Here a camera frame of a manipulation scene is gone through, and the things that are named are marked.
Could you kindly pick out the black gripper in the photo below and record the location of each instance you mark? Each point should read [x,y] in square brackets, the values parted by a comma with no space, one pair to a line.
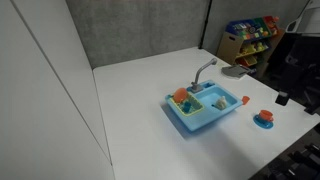
[282,98]

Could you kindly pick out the blue toy sink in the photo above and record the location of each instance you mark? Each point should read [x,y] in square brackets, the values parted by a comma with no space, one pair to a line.
[200,121]

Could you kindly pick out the small blue toy cup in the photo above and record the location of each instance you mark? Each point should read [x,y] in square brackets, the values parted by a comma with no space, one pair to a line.
[187,106]

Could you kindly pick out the blue toy saucer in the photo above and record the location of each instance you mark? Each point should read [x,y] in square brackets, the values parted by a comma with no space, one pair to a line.
[263,125]

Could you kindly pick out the grey metal mounting plate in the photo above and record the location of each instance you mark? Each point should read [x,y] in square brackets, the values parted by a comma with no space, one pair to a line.
[233,71]

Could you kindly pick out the cream toy sponge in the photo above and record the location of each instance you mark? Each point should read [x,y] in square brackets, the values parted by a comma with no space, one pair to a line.
[220,103]

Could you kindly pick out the wooden toy storage shelf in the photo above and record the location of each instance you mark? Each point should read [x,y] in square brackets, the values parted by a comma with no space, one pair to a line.
[230,46]

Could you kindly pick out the yellow dish rack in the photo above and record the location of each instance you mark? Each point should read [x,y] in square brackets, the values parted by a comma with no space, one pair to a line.
[197,107]

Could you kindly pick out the grey toy faucet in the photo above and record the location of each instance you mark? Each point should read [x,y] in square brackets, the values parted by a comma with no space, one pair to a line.
[196,87]

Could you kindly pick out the orange toy plate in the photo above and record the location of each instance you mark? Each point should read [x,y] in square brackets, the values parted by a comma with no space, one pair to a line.
[180,95]

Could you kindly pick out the black equipment frame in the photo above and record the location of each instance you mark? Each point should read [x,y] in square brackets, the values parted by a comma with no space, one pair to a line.
[296,160]

